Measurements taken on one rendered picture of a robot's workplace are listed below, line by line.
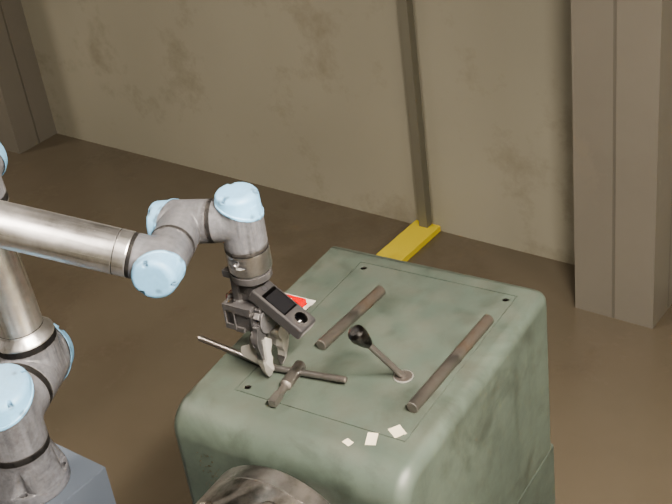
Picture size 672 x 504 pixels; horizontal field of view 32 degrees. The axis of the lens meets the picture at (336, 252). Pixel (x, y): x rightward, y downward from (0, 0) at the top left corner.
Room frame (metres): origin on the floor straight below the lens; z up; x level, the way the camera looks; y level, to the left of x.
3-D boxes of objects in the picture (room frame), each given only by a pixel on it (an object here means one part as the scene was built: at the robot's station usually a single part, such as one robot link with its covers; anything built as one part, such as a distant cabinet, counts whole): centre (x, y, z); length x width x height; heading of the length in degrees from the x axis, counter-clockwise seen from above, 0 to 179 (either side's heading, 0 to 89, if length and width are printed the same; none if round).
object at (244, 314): (1.68, 0.15, 1.42); 0.09 x 0.08 x 0.12; 54
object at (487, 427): (1.72, -0.03, 1.06); 0.59 x 0.48 x 0.39; 144
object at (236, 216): (1.68, 0.15, 1.58); 0.09 x 0.08 x 0.11; 77
